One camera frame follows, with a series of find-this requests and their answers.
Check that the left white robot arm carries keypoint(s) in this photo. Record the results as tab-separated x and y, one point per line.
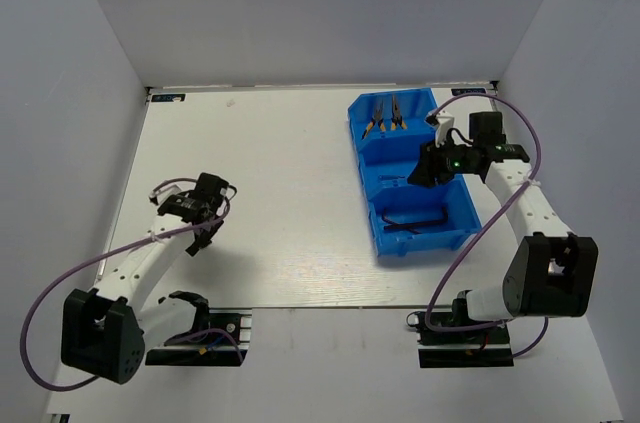
108	329

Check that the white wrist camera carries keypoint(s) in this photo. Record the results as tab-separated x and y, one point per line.
167	188
442	122

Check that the table corner label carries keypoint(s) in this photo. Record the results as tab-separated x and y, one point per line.
468	90
166	98

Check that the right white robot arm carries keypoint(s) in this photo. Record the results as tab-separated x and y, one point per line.
552	272

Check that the thin dark hex key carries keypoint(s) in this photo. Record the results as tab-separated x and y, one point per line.
411	229

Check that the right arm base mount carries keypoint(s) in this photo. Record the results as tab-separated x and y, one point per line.
488	348

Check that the left table corner label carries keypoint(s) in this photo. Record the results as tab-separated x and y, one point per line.
166	98

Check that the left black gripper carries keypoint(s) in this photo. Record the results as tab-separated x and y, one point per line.
201	239

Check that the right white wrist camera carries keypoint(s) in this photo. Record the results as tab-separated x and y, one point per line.
442	122

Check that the right table corner label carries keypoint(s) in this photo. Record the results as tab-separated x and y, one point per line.
468	90

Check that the large red hex key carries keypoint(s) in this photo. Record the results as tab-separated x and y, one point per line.
441	220

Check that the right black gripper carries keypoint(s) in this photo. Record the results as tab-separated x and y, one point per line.
429	167

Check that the yellow needle-nose pliers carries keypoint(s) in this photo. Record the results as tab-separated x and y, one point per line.
397	119
377	119

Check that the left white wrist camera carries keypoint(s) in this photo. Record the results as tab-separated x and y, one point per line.
167	188

